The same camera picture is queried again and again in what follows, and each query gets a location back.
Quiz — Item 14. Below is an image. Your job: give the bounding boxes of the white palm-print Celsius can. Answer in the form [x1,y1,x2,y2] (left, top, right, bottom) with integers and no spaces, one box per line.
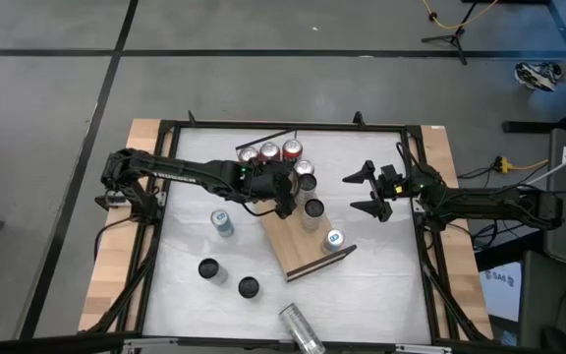
[237,275,263,302]

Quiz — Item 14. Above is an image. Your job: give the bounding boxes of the person's shoe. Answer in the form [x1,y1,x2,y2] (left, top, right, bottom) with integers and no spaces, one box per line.
[513,61,563,93]

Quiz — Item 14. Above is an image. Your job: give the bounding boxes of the blue silver Red Bull can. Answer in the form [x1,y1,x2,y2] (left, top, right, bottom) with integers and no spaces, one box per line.
[209,208,236,239]

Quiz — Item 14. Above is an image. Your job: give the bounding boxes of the silver Diet Coke can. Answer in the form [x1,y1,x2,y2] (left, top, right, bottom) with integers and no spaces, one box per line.
[293,158,316,177]

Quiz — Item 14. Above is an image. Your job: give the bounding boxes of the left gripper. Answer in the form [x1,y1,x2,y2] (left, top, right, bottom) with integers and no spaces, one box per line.
[241,164,299,220]

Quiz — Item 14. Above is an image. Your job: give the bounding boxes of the white printed paper sheet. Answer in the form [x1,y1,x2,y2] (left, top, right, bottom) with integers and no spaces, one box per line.
[479,260,523,324]

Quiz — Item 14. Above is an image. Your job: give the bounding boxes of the black tripod stand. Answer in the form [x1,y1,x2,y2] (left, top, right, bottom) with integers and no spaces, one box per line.
[420,0,481,66]

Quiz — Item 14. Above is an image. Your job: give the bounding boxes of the orange Fanta soda can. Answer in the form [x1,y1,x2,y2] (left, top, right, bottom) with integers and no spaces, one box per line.
[258,141,282,163]
[281,137,305,163]

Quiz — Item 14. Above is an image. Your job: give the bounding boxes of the silver slim beverage can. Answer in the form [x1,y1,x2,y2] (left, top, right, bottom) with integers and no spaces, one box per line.
[301,198,327,233]
[277,303,327,354]

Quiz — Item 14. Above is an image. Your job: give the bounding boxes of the red soda can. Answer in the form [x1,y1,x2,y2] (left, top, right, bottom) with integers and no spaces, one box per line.
[237,146,260,164]

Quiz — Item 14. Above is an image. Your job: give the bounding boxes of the yellow floor cable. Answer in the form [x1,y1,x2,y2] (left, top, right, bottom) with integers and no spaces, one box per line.
[420,0,500,30]

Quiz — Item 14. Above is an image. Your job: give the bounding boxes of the wooden table side board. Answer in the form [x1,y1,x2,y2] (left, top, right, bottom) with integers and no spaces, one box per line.
[77,117,167,331]
[419,125,494,340]

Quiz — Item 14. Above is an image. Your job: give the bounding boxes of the black floor cables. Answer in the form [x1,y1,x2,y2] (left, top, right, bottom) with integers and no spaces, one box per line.
[459,166,520,252]

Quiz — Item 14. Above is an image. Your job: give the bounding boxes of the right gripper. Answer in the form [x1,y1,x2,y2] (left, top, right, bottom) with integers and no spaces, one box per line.
[341,159,444,223]

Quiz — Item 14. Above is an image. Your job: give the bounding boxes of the white black-lidded Celsius can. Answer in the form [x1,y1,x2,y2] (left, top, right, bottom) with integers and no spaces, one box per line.
[198,257,229,286]

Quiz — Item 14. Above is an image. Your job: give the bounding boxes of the wooden shelf black metal frame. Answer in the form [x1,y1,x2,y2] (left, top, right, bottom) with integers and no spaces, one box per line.
[236,128,359,283]

